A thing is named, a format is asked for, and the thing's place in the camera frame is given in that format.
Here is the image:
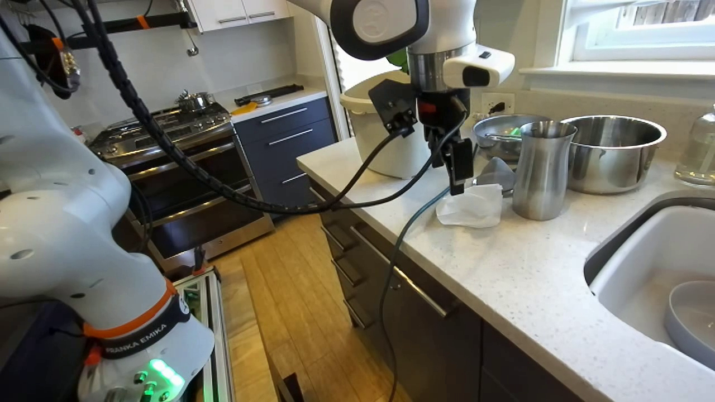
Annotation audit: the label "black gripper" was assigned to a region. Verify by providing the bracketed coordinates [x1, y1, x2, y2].
[417, 87, 475, 197]

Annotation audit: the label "white paper towel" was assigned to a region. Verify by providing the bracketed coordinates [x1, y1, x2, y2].
[433, 180, 508, 229]

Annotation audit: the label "green bin lid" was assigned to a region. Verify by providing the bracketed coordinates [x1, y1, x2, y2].
[385, 45, 413, 75]

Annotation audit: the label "white trash bin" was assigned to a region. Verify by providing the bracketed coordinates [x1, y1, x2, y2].
[375, 97, 510, 402]

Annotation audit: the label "white compost bin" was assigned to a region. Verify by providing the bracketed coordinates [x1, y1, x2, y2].
[339, 69, 433, 180]

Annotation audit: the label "small steel pan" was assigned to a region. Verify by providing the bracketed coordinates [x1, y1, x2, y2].
[472, 114, 541, 166]

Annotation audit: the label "tall steel cup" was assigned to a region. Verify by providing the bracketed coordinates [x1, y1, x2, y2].
[511, 117, 579, 223]

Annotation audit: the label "tall bright window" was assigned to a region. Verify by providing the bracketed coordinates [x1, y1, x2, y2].
[321, 29, 388, 87]

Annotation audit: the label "blue drawer cabinet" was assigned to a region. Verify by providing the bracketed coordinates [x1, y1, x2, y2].
[230, 96, 341, 223]

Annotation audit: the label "large steel pot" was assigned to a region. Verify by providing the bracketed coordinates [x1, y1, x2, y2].
[561, 112, 671, 197]

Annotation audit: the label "dark counter cabinets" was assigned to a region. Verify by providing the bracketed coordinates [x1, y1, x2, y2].
[307, 174, 588, 402]

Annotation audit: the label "black long utensil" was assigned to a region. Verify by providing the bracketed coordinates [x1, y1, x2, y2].
[235, 82, 307, 107]

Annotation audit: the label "white plastic wash tub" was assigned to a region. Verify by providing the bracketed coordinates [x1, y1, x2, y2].
[590, 202, 715, 375]

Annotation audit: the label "white framed window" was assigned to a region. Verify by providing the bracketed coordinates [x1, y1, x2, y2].
[554, 0, 715, 69]

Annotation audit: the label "clear glass bottle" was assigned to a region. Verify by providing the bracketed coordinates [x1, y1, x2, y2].
[672, 108, 715, 186]

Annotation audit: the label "steel kettle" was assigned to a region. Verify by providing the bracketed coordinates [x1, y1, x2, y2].
[176, 88, 218, 115]

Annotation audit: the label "steel stove with oven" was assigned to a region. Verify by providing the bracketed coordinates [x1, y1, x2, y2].
[87, 97, 275, 275]

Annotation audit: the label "grey bowl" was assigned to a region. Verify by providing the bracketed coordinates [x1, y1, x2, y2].
[662, 278, 715, 372]

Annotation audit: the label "black bar with orange bands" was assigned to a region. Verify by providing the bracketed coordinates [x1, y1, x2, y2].
[21, 8, 196, 99]

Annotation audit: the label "white wall outlet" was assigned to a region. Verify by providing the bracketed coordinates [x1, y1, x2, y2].
[481, 88, 518, 119]

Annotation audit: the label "white wall cabinet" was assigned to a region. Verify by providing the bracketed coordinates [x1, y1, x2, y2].
[186, 0, 298, 34]

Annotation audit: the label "robot base cart frame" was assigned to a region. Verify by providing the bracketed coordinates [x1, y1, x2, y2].
[167, 265, 235, 402]

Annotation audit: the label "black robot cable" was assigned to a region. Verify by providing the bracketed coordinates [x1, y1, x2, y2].
[69, 0, 470, 218]

